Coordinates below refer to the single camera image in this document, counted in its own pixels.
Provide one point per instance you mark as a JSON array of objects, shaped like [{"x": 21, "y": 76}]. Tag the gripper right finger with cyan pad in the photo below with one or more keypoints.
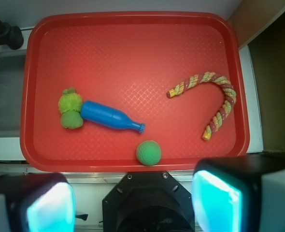
[{"x": 240, "y": 194}]

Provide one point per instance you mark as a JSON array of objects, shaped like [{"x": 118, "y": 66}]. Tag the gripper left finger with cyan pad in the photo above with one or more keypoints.
[{"x": 36, "y": 203}]

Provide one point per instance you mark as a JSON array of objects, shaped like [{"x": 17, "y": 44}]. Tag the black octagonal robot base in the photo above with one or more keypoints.
[{"x": 148, "y": 202}]

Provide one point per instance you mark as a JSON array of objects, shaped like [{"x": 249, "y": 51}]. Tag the blue plastic bottle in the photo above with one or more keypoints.
[{"x": 109, "y": 117}]

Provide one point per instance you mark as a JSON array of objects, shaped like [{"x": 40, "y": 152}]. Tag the green dimpled ball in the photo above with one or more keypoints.
[{"x": 148, "y": 153}]

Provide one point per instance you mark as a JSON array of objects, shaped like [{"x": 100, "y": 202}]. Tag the green plush toy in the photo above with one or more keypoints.
[{"x": 69, "y": 105}]

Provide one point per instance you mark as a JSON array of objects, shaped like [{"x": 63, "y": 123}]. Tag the grey sink basin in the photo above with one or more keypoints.
[{"x": 11, "y": 85}]

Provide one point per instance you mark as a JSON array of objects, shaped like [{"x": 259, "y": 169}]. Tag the red plastic tray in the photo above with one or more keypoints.
[{"x": 129, "y": 61}]

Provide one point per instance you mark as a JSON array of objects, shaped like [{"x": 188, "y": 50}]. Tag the multicolour twisted rope toy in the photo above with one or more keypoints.
[{"x": 224, "y": 110}]

